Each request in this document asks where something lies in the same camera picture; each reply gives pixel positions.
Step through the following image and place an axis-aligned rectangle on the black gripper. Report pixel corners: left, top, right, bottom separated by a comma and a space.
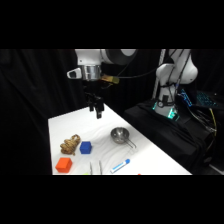
83, 79, 105, 120

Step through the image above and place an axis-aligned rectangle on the blue and white pen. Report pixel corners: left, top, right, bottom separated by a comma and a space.
109, 158, 132, 175

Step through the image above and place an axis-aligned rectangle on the metal measuring cup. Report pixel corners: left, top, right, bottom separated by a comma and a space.
110, 126, 138, 150

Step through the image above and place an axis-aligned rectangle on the blue cube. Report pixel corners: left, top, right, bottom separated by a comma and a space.
79, 140, 93, 155

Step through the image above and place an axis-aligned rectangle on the black curtain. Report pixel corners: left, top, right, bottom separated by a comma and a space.
0, 49, 224, 176

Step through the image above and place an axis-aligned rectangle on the orange cube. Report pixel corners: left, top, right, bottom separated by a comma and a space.
54, 157, 74, 174

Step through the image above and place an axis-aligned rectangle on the blue lit electronics box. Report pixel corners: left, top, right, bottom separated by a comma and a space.
177, 87, 195, 108

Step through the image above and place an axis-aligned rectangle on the backlit keyboard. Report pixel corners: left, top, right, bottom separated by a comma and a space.
195, 90, 224, 110

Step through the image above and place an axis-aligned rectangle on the tan cable connector block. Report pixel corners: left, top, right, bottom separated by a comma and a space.
101, 74, 121, 86

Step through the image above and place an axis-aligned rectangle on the brown knotted rope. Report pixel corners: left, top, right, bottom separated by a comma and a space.
59, 133, 82, 156

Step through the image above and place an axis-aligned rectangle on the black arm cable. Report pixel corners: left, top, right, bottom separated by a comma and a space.
115, 49, 162, 80

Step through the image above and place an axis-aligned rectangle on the yellow cable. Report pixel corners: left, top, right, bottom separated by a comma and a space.
208, 107, 218, 137

